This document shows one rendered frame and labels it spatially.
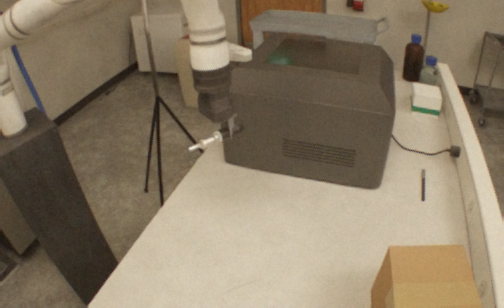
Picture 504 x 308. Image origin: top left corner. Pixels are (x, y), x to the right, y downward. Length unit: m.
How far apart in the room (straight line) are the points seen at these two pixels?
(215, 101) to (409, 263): 0.48
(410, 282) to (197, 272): 0.46
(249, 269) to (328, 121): 0.41
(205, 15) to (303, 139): 0.45
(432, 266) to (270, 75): 0.60
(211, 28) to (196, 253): 0.50
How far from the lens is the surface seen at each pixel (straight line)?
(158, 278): 0.80
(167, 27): 3.85
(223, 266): 0.80
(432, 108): 1.41
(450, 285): 0.63
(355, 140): 0.89
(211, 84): 0.66
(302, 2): 3.90
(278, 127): 0.92
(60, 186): 1.19
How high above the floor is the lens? 1.54
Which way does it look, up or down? 34 degrees down
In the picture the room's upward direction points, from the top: 3 degrees counter-clockwise
